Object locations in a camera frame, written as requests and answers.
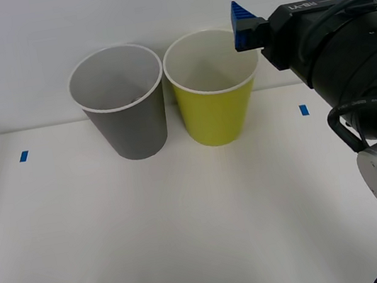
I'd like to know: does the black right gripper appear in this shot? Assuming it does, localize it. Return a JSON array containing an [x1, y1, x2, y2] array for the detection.
[[226, 0, 377, 78]]

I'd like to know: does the yellow-green plastic waste bin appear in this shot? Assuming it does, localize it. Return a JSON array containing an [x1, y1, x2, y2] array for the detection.
[[158, 22, 273, 153]]

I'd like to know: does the grey plastic waste bin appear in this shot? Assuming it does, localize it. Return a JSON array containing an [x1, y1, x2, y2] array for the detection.
[[62, 38, 177, 170]]

